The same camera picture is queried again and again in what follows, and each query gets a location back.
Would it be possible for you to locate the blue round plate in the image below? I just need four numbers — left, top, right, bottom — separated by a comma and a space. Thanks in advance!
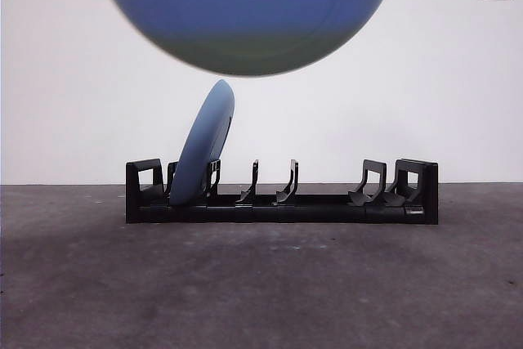
169, 78, 237, 206

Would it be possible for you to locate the pale green round plate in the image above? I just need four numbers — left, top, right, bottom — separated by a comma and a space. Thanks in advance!
92, 0, 404, 77

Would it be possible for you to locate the black plastic plate rack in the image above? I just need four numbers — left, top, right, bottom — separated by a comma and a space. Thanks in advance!
125, 158, 440, 226

